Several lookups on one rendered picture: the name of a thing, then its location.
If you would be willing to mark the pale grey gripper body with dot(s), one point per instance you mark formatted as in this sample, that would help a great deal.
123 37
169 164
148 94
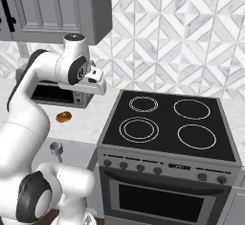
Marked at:
92 88

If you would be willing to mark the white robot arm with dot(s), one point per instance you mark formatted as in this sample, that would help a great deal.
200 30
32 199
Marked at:
25 133

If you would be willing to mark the pale grey open drawer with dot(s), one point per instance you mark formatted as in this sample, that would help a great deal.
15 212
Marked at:
76 152

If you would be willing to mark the silver measuring cup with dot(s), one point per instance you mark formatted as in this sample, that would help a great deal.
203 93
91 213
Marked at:
56 147

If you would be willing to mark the brown glazed doughnut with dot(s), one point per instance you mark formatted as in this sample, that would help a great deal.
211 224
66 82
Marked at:
63 116

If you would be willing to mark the dark stove knob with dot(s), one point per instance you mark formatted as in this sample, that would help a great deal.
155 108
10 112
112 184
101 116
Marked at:
157 170
221 180
107 163
123 165
202 176
140 168

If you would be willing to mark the silver stove with black hob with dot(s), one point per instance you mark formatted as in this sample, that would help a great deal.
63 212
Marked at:
169 123

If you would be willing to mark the oven door with dark window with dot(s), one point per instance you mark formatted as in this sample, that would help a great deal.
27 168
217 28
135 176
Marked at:
159 200

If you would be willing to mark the grey base cabinet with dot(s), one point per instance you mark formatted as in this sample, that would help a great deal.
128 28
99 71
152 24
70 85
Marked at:
234 203

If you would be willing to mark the grey wall cupboard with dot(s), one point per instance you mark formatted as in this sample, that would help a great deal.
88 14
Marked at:
48 5

